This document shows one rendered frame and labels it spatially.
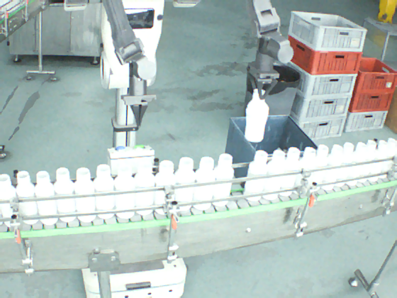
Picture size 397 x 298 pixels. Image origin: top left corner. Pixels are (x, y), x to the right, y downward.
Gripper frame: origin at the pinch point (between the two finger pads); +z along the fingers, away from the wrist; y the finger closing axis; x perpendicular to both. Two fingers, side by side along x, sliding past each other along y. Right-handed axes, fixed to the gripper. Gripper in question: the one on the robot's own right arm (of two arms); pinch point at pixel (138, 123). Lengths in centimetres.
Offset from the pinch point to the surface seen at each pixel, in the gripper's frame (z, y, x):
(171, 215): 21.0, 3.2, -25.2
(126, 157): 9.5, -4.9, -3.7
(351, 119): 41, 243, 190
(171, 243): 31.8, 3.8, -21.0
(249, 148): 18, 50, 26
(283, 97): 14, 144, 159
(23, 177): 9.7, -37.8, -15.2
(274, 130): 16, 75, 48
